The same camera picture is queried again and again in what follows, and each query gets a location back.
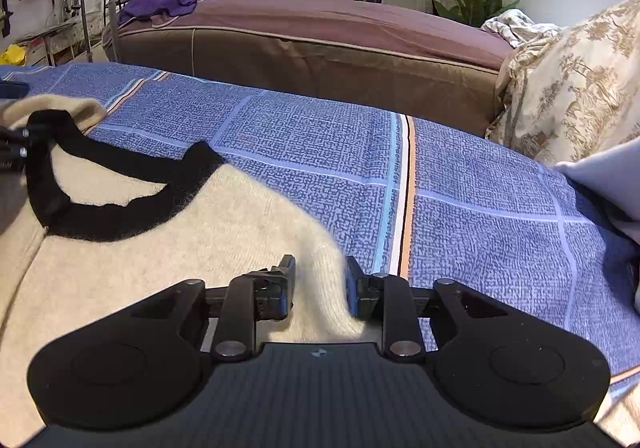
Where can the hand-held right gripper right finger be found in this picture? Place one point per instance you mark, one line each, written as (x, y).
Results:
(352, 289)

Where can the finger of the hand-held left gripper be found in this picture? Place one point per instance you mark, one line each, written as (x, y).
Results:
(12, 150)

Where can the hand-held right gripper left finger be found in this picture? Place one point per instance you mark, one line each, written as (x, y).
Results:
(287, 289)

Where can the cream sweater with black trim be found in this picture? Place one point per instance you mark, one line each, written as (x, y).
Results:
(175, 248)

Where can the yellow bag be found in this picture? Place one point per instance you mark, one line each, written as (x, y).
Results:
(12, 55)

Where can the blue plaid bedsheet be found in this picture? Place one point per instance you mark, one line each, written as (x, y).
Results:
(465, 208)

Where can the brown covered bed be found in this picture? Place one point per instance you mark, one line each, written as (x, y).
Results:
(320, 42)

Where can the white pillow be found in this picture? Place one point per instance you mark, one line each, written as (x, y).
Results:
(607, 177)

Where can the green leafy plant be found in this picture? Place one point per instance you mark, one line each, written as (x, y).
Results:
(472, 2)

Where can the white crumpled cloth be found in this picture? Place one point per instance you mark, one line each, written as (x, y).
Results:
(520, 27)

